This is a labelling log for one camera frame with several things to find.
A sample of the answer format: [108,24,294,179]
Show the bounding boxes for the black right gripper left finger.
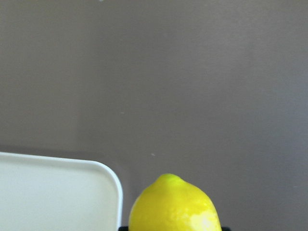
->
[118,226,128,231]

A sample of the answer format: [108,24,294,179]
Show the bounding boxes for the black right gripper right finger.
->
[221,227,231,231]

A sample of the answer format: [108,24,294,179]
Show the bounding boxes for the yellow lemon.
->
[128,174,222,231]

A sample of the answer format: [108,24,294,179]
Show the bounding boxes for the cream rectangular rabbit tray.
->
[0,152,123,231]

